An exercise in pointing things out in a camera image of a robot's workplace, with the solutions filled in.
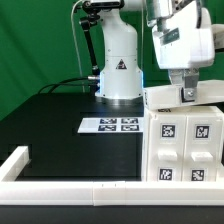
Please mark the white U-shaped fence frame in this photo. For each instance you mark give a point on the white U-shaped fence frame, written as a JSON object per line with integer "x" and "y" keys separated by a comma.
{"x": 115, "y": 193}

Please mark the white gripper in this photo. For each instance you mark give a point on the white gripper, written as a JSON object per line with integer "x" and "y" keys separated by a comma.
{"x": 185, "y": 46}

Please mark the white cabinet door panel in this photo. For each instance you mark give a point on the white cabinet door panel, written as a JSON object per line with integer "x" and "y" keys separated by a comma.
{"x": 165, "y": 150}
{"x": 202, "y": 153}

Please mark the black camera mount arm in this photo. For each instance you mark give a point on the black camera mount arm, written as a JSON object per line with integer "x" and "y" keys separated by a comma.
{"x": 92, "y": 8}

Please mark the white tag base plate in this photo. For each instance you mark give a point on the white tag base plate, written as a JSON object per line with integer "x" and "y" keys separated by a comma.
{"x": 111, "y": 125}

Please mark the white cabinet body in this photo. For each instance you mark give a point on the white cabinet body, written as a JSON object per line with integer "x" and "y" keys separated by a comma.
{"x": 186, "y": 112}

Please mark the white cabinet top block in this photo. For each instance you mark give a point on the white cabinet top block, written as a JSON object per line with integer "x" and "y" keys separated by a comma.
{"x": 169, "y": 96}

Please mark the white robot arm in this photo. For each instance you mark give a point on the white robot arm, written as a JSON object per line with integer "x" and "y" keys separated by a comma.
{"x": 121, "y": 78}

